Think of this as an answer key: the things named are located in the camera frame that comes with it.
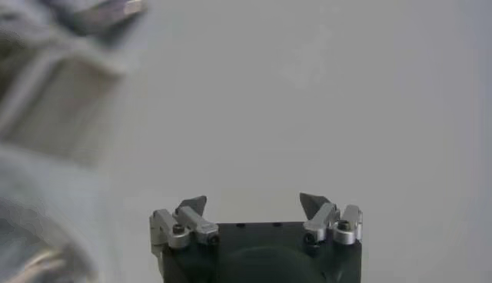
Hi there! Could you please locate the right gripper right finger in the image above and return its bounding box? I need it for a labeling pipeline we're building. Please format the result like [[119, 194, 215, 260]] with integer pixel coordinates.
[[298, 191, 364, 247]]

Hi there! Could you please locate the dark grey laptop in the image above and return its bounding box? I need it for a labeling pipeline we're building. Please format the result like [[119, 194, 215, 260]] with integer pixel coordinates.
[[0, 0, 149, 168]]

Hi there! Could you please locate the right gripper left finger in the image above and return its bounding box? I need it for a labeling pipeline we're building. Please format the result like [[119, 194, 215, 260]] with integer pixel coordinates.
[[148, 195, 221, 259]]

